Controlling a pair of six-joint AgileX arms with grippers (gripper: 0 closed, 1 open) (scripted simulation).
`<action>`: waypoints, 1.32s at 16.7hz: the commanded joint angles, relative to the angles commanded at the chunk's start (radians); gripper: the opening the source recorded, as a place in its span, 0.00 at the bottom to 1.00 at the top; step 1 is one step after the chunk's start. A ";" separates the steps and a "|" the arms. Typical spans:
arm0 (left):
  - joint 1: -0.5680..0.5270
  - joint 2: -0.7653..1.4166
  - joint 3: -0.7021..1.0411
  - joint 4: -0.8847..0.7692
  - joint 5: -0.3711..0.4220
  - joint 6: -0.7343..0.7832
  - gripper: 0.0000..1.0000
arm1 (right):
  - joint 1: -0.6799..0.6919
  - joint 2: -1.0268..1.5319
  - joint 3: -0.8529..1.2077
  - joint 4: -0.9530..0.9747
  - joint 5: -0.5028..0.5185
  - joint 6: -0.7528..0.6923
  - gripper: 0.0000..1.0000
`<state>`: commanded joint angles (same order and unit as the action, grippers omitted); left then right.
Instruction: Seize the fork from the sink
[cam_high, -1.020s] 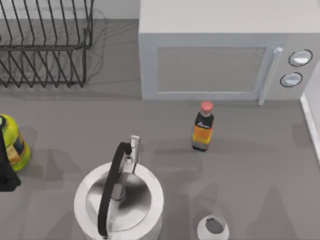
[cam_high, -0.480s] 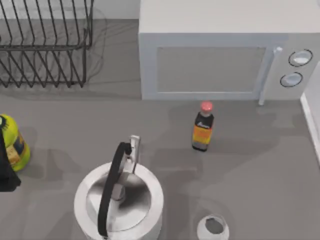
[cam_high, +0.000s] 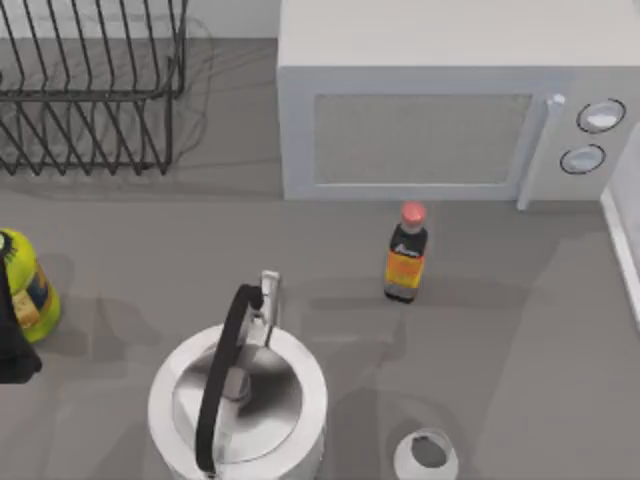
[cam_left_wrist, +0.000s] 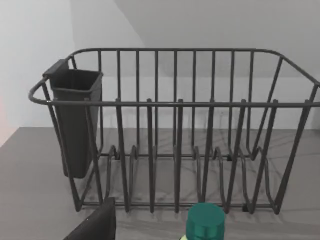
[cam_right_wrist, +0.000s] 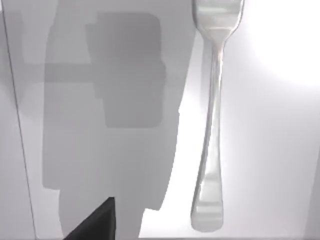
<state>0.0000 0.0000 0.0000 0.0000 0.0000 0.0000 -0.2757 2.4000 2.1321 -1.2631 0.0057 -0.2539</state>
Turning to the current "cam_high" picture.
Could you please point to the yellow-green bottle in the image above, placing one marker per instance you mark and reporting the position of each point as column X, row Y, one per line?
column 37, row 295

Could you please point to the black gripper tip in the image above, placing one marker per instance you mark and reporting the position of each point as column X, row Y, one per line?
column 12, row 340

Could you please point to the white cup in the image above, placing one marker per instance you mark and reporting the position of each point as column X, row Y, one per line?
column 425, row 452

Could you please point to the microwave knob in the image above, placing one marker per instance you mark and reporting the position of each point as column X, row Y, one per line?
column 600, row 115
column 582, row 158

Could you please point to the dark bottle with red cap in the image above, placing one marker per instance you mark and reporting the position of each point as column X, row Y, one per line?
column 406, row 260

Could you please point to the pale microwave oven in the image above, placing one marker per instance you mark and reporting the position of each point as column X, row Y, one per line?
column 400, row 40

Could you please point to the microwave oven door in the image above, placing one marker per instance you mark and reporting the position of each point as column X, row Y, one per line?
column 420, row 140

